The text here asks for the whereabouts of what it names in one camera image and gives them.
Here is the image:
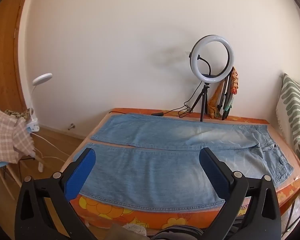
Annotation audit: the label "plaid cloth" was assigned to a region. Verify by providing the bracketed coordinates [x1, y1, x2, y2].
[0, 110, 37, 164]

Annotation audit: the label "wooden door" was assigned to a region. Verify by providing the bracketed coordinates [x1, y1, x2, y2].
[0, 0, 32, 113]

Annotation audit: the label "light blue denim pants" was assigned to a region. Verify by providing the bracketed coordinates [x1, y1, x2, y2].
[79, 113, 294, 212]

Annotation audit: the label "white clip lamp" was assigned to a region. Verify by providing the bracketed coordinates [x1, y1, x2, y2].
[27, 73, 53, 132]

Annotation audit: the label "white green patterned pillow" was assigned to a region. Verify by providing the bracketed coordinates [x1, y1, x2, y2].
[276, 73, 300, 165]

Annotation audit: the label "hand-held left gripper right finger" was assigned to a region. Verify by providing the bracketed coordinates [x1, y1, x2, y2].
[199, 147, 282, 240]

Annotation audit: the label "black cable with inline controller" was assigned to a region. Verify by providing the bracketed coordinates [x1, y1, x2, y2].
[125, 101, 194, 118]

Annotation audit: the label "orange floral bed sheet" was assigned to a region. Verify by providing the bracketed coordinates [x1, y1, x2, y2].
[60, 108, 300, 233]

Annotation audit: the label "white cable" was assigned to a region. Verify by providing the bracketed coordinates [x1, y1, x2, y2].
[31, 131, 70, 160]

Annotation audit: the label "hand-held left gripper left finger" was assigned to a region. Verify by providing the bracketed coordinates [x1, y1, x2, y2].
[14, 148, 98, 240]

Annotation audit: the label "black folded stand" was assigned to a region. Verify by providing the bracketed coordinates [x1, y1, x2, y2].
[216, 76, 229, 112]

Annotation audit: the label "black tripod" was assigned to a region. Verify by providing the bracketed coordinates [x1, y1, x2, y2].
[190, 82, 210, 122]

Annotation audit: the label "ring light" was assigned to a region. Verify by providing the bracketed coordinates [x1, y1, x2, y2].
[189, 34, 235, 83]

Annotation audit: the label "leopard print cloth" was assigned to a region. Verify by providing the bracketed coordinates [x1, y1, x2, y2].
[4, 109, 28, 120]

